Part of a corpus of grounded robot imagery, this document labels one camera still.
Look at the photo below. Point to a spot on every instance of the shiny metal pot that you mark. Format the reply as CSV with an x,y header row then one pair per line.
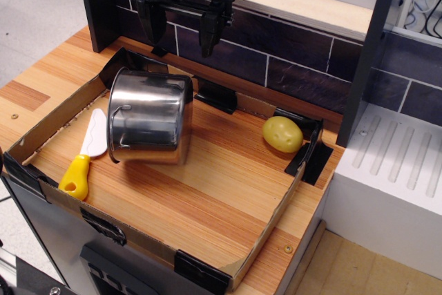
x,y
149,117

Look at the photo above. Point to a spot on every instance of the cardboard fence with black tape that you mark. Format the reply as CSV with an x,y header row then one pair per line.
x,y
230,220

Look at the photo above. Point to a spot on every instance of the yellow toy potato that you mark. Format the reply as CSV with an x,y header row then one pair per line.
x,y
283,134

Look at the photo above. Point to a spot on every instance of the light wooden shelf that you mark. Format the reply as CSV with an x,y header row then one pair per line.
x,y
332,16

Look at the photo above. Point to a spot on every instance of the white drying rack sink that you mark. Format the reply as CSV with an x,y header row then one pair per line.
x,y
385,194

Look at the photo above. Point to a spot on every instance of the yellow handled white toy knife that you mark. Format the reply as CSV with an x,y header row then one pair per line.
x,y
75,180

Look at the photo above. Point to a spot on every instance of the dark grey vertical post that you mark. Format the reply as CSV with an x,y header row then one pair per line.
x,y
361,86

